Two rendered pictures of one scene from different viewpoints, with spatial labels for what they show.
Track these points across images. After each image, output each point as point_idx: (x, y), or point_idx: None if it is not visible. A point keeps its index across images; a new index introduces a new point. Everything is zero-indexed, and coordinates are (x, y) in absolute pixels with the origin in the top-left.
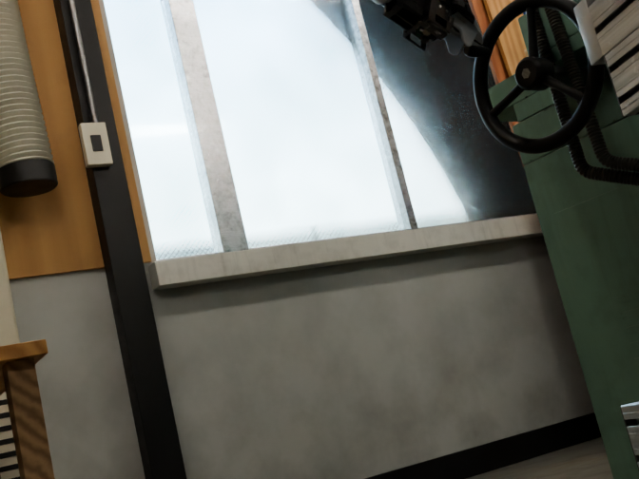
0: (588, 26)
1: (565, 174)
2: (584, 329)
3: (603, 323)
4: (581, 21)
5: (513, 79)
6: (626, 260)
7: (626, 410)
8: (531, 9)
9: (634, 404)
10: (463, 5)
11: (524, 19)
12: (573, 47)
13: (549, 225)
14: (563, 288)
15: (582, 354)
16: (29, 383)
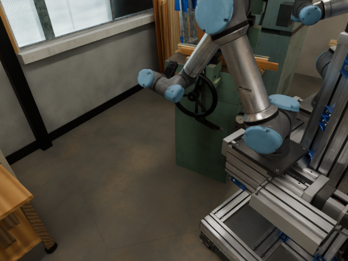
0: (225, 147)
1: (187, 100)
2: (179, 133)
3: (184, 135)
4: (223, 144)
5: (179, 65)
6: (196, 127)
7: (201, 222)
8: (199, 79)
9: (204, 224)
10: None
11: None
12: (206, 85)
13: (177, 107)
14: (176, 122)
15: (176, 137)
16: (28, 205)
